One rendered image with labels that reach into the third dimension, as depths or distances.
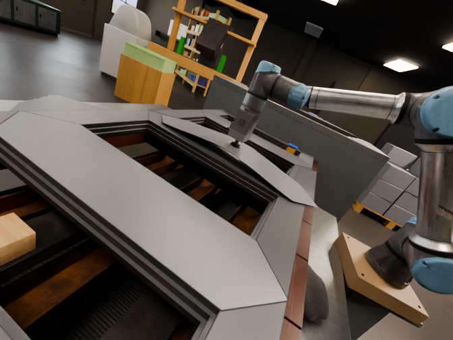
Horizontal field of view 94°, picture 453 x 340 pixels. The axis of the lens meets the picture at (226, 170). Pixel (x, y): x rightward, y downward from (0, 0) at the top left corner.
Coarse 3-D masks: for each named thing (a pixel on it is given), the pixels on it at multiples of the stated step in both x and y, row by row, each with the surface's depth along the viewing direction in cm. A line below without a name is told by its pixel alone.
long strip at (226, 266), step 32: (0, 128) 45; (32, 128) 49; (64, 128) 54; (32, 160) 41; (64, 160) 44; (96, 160) 48; (128, 160) 53; (96, 192) 40; (128, 192) 43; (160, 192) 47; (128, 224) 36; (160, 224) 39; (192, 224) 42; (224, 224) 46; (160, 256) 34; (192, 256) 36; (224, 256) 39; (256, 256) 42; (224, 288) 33; (256, 288) 35
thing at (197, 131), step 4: (192, 128) 88; (196, 128) 90; (200, 128) 92; (204, 128) 94; (208, 128) 96; (188, 132) 80; (192, 132) 82; (196, 132) 83; (200, 132) 85; (204, 132) 86; (208, 132) 88; (212, 132) 90; (216, 132) 92
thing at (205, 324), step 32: (96, 128) 64; (128, 128) 74; (160, 128) 81; (224, 128) 119; (0, 160) 42; (224, 160) 78; (64, 192) 38; (256, 192) 71; (96, 224) 36; (128, 256) 34; (160, 288) 32; (192, 288) 31; (0, 320) 22; (192, 320) 31
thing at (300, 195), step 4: (300, 188) 80; (296, 192) 75; (300, 192) 77; (304, 192) 79; (296, 196) 72; (300, 196) 74; (304, 196) 76; (308, 196) 78; (292, 200) 68; (296, 200) 70; (300, 200) 71; (304, 200) 73; (308, 200) 75; (308, 204) 72
